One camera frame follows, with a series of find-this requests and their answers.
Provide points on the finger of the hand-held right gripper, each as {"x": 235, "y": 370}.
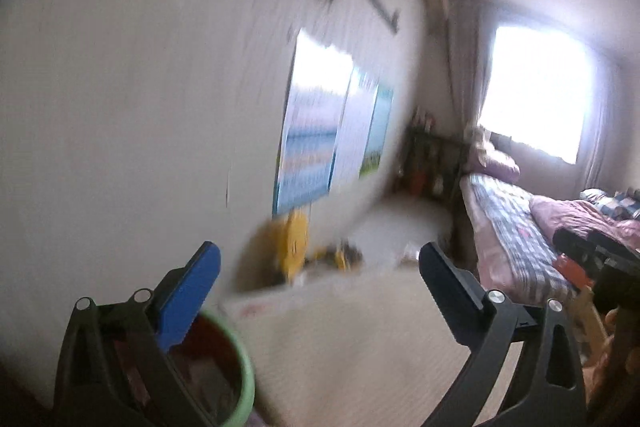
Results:
{"x": 575, "y": 244}

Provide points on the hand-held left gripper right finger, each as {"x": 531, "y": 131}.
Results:
{"x": 445, "y": 282}

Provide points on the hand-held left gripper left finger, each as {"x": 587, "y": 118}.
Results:
{"x": 190, "y": 292}

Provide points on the green plastic bin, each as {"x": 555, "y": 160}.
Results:
{"x": 245, "y": 377}

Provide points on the person's right hand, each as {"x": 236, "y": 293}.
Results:
{"x": 612, "y": 377}

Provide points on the orange box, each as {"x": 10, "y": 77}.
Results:
{"x": 570, "y": 269}

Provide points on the purple floral blanket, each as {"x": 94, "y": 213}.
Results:
{"x": 575, "y": 214}

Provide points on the blue plaid pillow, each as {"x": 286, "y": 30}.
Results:
{"x": 612, "y": 202}

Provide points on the bed with plaid bedding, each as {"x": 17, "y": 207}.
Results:
{"x": 510, "y": 227}

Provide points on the small dark toy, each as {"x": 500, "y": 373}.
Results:
{"x": 356, "y": 252}

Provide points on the small yellow toy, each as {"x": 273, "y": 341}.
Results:
{"x": 345, "y": 259}

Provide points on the purple pillow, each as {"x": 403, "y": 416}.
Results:
{"x": 497, "y": 162}

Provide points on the yellow duck toy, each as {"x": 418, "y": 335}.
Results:
{"x": 292, "y": 242}

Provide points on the dark shelf with items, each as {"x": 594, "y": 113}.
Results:
{"x": 435, "y": 162}

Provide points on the bright window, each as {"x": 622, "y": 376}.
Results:
{"x": 537, "y": 92}

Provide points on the pale curtain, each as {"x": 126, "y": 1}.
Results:
{"x": 467, "y": 67}

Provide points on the green bordered wall poster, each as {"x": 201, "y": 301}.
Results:
{"x": 380, "y": 132}

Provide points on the white chart wall poster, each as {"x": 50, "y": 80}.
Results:
{"x": 357, "y": 127}

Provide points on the blue chart wall poster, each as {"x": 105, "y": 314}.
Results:
{"x": 310, "y": 132}

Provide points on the black wall hook rail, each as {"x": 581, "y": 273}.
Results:
{"x": 384, "y": 11}

